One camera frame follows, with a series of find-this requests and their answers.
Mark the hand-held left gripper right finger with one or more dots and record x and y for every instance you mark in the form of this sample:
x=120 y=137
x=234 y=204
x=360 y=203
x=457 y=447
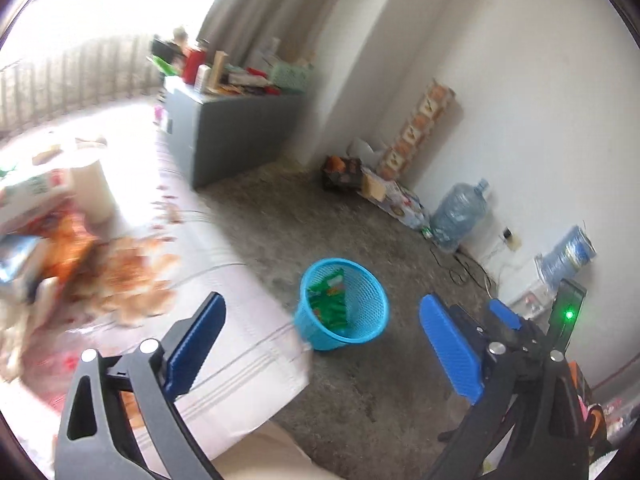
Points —
x=450 y=355

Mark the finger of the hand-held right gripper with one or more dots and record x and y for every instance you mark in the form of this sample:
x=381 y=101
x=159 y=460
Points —
x=505 y=312

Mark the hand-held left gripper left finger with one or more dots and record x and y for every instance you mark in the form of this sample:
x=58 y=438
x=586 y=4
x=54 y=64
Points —
x=195 y=345

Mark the blue mesh wastebasket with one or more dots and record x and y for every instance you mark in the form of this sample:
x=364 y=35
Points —
x=365 y=305

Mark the person's right hand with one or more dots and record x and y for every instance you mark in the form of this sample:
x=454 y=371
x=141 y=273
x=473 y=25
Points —
x=595 y=417

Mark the clear plastic box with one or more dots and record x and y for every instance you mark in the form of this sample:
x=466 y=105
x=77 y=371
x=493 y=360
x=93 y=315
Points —
x=530 y=302

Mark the blue plastic water jug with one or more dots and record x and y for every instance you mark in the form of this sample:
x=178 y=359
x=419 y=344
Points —
x=567 y=255

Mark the clear water jug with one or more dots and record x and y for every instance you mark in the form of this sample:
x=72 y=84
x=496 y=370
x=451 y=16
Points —
x=457 y=215

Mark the flat printed cardboard box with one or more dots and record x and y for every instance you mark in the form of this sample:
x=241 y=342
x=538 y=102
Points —
x=397 y=200

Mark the white cylindrical container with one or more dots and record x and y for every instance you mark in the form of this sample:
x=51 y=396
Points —
x=92 y=190

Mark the patterned paper roll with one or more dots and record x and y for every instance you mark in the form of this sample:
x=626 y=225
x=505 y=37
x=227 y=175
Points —
x=417 y=130

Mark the dark snack bag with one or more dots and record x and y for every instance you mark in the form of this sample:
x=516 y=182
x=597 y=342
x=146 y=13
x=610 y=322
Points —
x=342 y=172

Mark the white plastic bag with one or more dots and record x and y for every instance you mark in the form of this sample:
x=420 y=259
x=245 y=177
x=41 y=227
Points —
x=365 y=150

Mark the grey cabinet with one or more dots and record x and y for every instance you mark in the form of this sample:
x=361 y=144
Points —
x=235 y=130

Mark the white green carton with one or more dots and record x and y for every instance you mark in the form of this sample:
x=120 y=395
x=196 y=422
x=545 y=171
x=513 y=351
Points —
x=30 y=195

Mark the wooden block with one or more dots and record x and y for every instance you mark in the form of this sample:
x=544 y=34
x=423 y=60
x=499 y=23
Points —
x=219 y=70

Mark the red thermos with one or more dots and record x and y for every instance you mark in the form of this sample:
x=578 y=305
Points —
x=194 y=65

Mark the green plastic object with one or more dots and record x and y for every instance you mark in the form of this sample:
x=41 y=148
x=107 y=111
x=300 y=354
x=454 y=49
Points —
x=162 y=64

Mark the green plastic basket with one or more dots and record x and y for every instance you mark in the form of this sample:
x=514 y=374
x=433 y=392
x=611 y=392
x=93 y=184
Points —
x=291 y=76

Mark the metal window railing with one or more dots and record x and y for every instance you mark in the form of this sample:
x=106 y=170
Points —
x=75 y=80

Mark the black device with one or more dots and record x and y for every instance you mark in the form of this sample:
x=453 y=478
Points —
x=165 y=50

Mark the grey curtain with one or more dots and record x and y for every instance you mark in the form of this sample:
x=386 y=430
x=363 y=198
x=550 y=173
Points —
x=280 y=5

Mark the wall outlet with charger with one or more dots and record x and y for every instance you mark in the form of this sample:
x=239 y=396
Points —
x=510 y=239

